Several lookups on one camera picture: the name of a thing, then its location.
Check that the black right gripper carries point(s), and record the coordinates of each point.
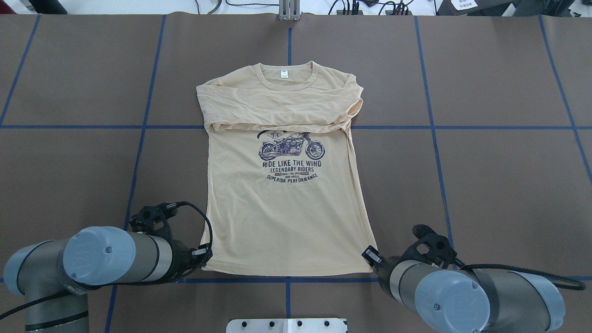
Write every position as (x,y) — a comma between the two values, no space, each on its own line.
(386,267)

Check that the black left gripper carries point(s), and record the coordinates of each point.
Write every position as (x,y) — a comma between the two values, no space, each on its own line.
(181,260)

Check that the cream long-sleeve printed shirt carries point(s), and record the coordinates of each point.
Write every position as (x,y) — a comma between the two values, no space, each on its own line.
(284,192)

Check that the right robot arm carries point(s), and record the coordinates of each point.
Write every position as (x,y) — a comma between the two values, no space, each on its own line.
(472,301)

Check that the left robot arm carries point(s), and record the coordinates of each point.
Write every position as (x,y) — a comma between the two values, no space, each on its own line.
(55,276)

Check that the black power adapter box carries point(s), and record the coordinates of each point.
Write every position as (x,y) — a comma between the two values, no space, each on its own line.
(493,8)

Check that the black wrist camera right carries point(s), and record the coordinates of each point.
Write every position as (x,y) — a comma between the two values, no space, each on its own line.
(431,248)

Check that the white camera post base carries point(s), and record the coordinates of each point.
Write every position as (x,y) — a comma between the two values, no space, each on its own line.
(288,325)

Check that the aluminium frame post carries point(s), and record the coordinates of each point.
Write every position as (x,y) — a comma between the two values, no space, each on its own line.
(289,10)

